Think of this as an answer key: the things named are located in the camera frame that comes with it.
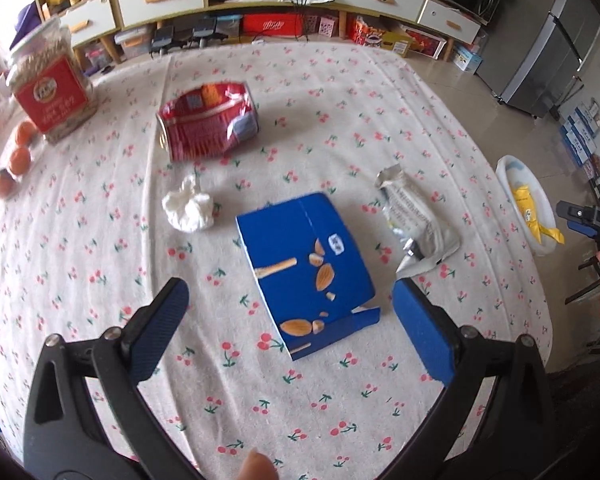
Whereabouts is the yellow snack bag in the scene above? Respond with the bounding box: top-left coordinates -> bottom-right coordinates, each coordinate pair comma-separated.
513,185 -> 565,244

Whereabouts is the white trash bin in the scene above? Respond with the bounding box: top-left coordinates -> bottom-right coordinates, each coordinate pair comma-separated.
495,155 -> 565,257

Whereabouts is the silver foil wrapper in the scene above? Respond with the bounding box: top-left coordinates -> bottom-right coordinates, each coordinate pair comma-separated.
375,165 -> 460,280

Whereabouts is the grey refrigerator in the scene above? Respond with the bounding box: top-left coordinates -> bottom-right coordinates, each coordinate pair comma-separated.
476,0 -> 600,117

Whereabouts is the blue cardboard box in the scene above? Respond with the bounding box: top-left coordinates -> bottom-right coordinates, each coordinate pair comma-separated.
236,193 -> 381,361

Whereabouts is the white crumpled tissue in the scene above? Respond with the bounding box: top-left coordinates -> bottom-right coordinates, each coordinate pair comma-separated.
161,174 -> 214,233

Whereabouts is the orange tangerine middle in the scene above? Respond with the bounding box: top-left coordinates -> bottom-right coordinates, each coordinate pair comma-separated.
8,146 -> 32,177

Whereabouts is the cherry print tablecloth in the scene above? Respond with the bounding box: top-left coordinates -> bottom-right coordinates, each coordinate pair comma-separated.
0,42 -> 552,479

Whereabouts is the orange tangerine top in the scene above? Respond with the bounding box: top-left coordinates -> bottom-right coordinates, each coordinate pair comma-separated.
15,120 -> 38,148

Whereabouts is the crushed red soda can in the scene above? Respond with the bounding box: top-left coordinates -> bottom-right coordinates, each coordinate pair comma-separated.
157,80 -> 260,162

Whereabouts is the red label seed jar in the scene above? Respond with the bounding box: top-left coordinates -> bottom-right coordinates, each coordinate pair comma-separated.
6,18 -> 98,144

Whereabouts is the red cardboard box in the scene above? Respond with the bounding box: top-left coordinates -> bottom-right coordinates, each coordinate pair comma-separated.
242,12 -> 303,37

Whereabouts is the purple hat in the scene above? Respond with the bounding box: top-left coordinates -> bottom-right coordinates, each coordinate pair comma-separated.
9,2 -> 42,50

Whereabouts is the wooden tv cabinet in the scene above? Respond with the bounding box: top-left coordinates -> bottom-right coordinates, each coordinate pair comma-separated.
34,0 -> 480,48

